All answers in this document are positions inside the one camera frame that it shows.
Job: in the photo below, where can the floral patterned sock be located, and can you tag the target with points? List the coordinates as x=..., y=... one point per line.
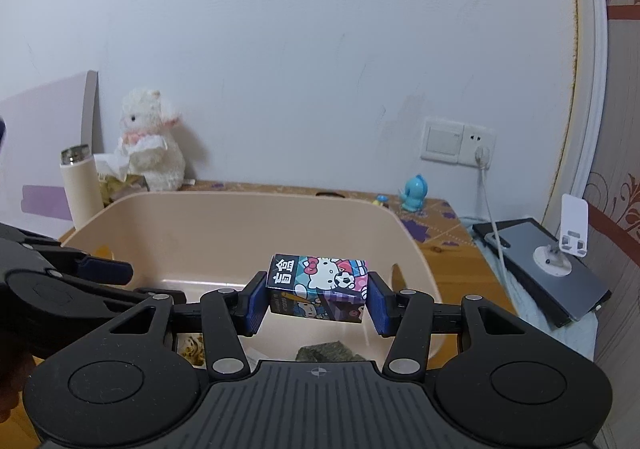
x=191, y=347

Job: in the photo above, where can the light blue towel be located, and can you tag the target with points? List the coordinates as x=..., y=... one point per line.
x=579, y=335

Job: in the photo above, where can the beige plastic storage bin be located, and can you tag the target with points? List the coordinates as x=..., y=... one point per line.
x=198, y=241

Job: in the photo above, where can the white wall switch socket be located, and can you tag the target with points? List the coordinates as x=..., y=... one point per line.
x=457, y=143

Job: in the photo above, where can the dark green cloth item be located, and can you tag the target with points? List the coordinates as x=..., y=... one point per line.
x=327, y=352

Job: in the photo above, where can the blue cartoon figurine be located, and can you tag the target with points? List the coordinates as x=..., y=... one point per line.
x=413, y=195

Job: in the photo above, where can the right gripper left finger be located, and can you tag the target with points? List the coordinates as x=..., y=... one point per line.
x=226, y=315

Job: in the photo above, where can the tissue box with tissues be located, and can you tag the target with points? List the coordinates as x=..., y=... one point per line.
x=114, y=179

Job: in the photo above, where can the white plush lamb toy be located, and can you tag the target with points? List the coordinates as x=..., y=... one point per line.
x=147, y=143

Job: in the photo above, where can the grey tablet device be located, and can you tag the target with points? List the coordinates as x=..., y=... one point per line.
x=562, y=286

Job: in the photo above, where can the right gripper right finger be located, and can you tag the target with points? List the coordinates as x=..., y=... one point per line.
x=406, y=317

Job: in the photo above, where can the white phone stand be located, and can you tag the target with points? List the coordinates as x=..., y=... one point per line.
x=562, y=241

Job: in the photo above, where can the white door frame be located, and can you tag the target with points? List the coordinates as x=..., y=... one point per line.
x=586, y=109

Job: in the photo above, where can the cream thermos bottle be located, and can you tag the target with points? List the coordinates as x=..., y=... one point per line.
x=81, y=184

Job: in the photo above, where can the colourful Hello Kitty box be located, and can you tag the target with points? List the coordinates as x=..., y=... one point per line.
x=314, y=287

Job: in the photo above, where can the lilac headboard panel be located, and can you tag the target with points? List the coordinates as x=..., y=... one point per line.
x=40, y=124

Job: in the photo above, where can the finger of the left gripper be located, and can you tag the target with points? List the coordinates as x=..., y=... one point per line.
x=105, y=271

